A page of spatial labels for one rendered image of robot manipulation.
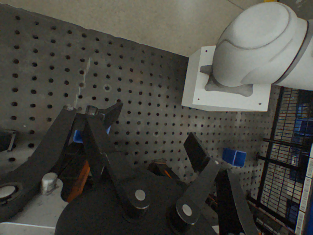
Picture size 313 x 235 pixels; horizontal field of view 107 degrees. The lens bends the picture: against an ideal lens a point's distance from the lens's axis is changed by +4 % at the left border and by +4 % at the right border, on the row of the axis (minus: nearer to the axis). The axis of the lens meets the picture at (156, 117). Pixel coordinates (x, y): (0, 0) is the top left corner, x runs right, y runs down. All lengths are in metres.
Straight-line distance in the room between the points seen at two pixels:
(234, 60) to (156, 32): 1.30
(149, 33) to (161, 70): 0.96
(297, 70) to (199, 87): 0.31
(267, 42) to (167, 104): 0.43
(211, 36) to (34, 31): 1.85
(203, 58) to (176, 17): 1.24
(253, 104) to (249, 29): 0.31
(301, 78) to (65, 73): 0.74
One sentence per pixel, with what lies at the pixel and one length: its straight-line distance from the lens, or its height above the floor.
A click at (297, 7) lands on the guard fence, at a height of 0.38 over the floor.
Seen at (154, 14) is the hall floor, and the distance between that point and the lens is 1.72.
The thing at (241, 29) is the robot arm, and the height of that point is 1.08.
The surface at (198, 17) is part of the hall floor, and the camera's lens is 2.04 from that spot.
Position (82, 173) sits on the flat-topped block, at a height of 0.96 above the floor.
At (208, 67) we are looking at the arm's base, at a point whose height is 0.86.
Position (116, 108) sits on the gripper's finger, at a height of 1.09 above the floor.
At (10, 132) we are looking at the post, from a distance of 0.65.
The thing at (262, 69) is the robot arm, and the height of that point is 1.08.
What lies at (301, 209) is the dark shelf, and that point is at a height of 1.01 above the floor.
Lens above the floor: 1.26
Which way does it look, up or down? 69 degrees down
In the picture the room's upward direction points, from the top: 98 degrees clockwise
